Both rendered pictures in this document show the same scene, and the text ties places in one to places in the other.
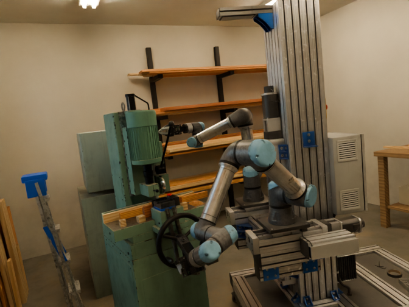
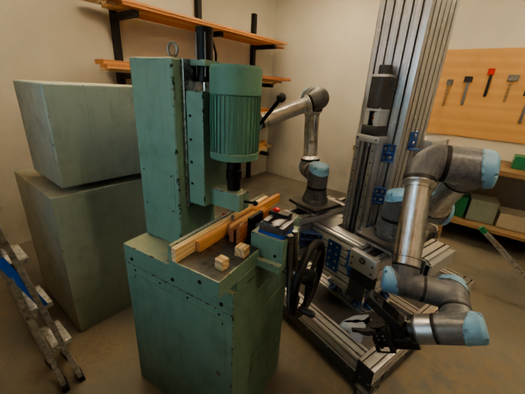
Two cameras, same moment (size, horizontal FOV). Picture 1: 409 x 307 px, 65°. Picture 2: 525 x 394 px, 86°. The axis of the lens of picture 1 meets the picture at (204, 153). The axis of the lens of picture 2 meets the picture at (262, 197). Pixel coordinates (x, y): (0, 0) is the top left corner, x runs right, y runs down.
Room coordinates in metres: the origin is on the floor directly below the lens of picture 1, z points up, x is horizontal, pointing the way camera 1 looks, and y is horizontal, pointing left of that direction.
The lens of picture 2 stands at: (0.94, 0.74, 1.44)
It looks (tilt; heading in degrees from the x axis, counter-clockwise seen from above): 21 degrees down; 331
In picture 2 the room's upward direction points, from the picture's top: 3 degrees clockwise
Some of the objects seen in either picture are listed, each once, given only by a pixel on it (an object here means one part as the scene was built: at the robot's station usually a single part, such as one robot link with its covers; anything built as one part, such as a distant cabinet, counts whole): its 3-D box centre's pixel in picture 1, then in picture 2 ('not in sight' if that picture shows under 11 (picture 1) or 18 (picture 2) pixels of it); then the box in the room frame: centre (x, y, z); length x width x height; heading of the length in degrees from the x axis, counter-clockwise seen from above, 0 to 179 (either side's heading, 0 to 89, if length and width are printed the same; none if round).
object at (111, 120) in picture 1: (131, 165); (177, 155); (2.13, 0.50, 1.16); 0.22 x 0.22 x 0.72; 32
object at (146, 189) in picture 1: (150, 190); (230, 198); (1.91, 0.36, 1.03); 0.14 x 0.07 x 0.09; 32
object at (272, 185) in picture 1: (280, 191); (399, 203); (1.69, -0.39, 0.98); 0.13 x 0.12 x 0.14; 40
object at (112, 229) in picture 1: (162, 219); (255, 243); (1.80, 0.29, 0.87); 0.61 x 0.30 x 0.06; 122
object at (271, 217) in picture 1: (281, 212); (392, 226); (1.70, -0.38, 0.87); 0.15 x 0.15 x 0.10
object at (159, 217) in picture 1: (167, 214); (275, 239); (1.73, 0.24, 0.91); 0.15 x 0.14 x 0.09; 122
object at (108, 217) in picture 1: (152, 206); (230, 222); (1.91, 0.35, 0.92); 0.60 x 0.02 x 0.05; 122
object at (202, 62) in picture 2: (131, 108); (203, 55); (2.01, 0.42, 1.54); 0.08 x 0.08 x 0.17; 32
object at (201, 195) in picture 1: (167, 204); (245, 216); (1.94, 0.27, 0.92); 0.60 x 0.02 x 0.04; 122
